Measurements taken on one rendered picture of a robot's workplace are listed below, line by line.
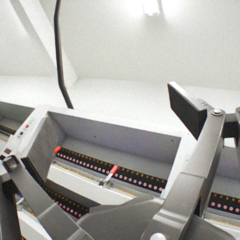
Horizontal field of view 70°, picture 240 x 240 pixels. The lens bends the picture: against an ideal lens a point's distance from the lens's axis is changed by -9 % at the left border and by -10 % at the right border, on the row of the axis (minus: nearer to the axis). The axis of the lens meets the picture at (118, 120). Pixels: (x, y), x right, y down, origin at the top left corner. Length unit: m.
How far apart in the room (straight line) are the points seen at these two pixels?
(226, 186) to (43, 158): 0.67
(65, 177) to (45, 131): 0.46
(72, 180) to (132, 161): 0.30
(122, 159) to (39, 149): 0.68
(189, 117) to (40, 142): 0.13
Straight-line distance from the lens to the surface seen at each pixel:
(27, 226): 0.66
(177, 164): 0.55
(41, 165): 0.17
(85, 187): 0.60
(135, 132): 0.66
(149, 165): 0.79
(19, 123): 1.38
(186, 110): 0.16
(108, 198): 0.56
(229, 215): 0.70
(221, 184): 0.76
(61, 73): 0.81
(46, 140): 0.19
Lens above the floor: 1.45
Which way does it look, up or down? 31 degrees up
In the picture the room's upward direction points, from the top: 29 degrees clockwise
